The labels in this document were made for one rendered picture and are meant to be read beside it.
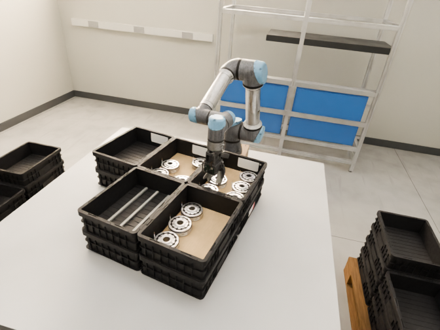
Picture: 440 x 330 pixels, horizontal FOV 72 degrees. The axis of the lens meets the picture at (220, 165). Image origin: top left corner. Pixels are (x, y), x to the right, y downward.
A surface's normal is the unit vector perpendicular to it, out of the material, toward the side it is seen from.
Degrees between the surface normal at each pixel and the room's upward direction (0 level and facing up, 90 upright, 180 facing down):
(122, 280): 0
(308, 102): 90
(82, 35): 90
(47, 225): 0
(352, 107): 90
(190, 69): 90
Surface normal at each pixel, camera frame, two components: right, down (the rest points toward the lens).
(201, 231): 0.07, -0.85
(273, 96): -0.23, 0.50
